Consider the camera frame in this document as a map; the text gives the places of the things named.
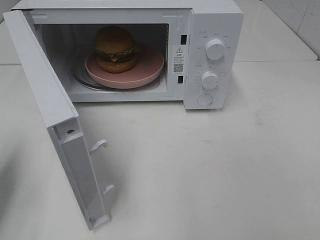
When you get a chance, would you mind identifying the round white door button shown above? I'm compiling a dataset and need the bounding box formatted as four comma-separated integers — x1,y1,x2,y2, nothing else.
197,94,213,107

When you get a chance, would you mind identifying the pink round plate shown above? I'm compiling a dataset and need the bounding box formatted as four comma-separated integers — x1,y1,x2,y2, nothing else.
85,44,165,89

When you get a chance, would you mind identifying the toy hamburger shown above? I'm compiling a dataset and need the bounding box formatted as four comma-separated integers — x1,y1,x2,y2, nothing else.
94,25,138,74

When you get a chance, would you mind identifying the white microwave door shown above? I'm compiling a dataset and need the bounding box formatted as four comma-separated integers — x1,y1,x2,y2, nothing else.
3,10,115,230

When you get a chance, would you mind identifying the lower white timer knob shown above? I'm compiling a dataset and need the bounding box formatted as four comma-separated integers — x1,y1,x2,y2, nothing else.
201,71,220,90

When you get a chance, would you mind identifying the white warning label sticker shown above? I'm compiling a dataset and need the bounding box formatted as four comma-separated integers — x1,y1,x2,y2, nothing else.
172,45,187,74

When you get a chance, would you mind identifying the upper white power knob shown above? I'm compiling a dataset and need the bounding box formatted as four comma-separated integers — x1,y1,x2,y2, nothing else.
204,37,226,61

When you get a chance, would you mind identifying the white microwave oven body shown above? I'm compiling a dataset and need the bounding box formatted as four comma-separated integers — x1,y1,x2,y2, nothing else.
10,0,244,110

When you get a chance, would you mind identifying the glass microwave turntable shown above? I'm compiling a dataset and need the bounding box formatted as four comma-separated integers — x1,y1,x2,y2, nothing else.
70,69,166,92

